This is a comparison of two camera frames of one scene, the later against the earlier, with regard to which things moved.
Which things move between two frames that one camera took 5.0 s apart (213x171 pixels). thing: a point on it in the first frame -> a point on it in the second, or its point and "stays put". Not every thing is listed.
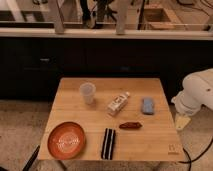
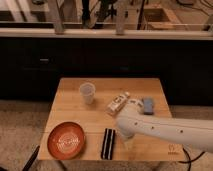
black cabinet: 32,67 stays put
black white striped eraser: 108,144 stays put
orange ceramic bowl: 66,140 stays put
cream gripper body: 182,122 -> 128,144
